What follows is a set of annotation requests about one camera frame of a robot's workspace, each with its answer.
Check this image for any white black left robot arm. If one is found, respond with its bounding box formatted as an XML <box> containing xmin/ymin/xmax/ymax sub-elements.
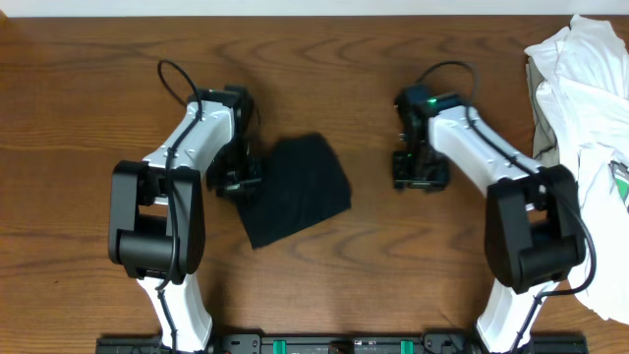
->
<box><xmin>96</xmin><ymin>86</ymin><xmax>261</xmax><ymax>353</ymax></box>

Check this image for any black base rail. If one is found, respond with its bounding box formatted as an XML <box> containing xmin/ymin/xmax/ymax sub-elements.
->
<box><xmin>95</xmin><ymin>331</ymin><xmax>590</xmax><ymax>354</ymax></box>

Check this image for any black t-shirt with logo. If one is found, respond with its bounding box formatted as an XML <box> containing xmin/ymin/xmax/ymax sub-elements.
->
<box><xmin>236</xmin><ymin>133</ymin><xmax>352</xmax><ymax>250</ymax></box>

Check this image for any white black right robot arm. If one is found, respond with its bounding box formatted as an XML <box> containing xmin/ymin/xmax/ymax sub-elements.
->
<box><xmin>392</xmin><ymin>85</ymin><xmax>588</xmax><ymax>353</ymax></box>

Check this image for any pile of white clothes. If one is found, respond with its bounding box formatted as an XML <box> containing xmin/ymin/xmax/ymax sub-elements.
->
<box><xmin>525</xmin><ymin>15</ymin><xmax>628</xmax><ymax>324</ymax></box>

